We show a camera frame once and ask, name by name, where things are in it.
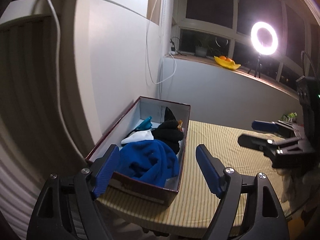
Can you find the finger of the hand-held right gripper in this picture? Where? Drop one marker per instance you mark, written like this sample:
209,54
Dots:
262,125
252,141

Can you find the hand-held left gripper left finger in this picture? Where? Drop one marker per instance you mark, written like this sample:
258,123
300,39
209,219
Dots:
106,170

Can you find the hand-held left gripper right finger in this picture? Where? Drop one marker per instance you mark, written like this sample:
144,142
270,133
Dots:
207,170

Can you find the blue fleece cloth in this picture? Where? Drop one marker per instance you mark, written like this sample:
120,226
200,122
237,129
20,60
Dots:
150,160

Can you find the white cloth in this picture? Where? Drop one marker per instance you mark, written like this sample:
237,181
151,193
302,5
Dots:
138,137

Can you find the small orange patterned item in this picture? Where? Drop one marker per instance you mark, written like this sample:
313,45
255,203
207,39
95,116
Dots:
180,125

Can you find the black cloth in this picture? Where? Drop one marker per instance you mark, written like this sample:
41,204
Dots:
167,132

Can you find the teal cloth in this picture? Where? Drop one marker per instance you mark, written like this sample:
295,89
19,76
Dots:
145,124

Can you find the dark red cardboard box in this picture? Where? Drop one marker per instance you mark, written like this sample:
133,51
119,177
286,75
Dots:
150,106

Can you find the person's right forearm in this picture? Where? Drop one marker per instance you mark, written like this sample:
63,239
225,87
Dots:
292,182

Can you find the green snack packet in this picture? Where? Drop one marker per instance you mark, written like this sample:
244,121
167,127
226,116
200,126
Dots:
289,117

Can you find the wooden windowsill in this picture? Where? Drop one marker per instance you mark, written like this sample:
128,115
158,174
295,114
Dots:
270,82

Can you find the yellow fruit bowl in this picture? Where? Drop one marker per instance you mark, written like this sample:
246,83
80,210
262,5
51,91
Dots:
228,64

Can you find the orange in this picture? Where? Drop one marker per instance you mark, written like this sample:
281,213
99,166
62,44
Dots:
221,58
229,59

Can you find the potted plant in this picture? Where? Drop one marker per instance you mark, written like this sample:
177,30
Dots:
200,51

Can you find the white ribbed radiator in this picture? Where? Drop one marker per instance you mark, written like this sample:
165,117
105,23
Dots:
22,105

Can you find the power adapter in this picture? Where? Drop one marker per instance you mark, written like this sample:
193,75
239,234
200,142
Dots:
172,48

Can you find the white curved pipe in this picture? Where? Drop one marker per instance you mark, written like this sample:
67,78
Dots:
58,35

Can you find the white window frame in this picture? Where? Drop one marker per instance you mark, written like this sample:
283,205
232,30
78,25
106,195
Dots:
207,25

